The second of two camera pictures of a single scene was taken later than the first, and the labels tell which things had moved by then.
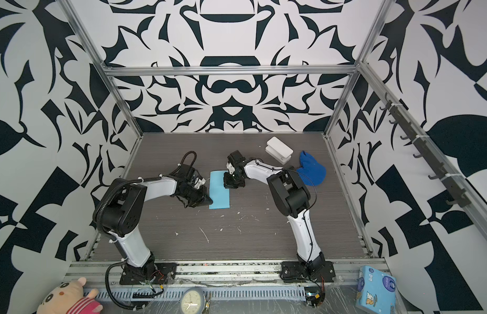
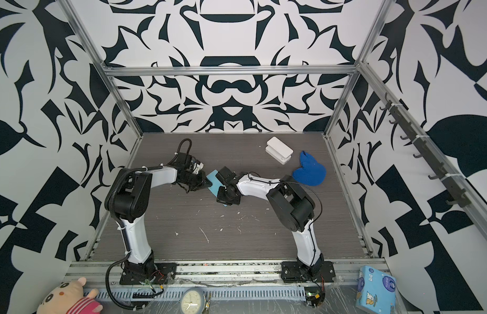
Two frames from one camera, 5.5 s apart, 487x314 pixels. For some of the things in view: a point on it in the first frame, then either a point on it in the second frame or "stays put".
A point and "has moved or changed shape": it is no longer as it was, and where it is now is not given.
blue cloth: x=312 y=172 stays put
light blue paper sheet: x=219 y=195 has moved or changed shape
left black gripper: x=203 y=201 to x=203 y=184
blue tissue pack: x=376 y=291 stays put
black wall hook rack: x=459 y=195 stays put
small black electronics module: x=314 y=296 stays put
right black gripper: x=230 y=184 to x=220 y=199
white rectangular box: x=281 y=152 stays put
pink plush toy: x=70 y=297 stays put
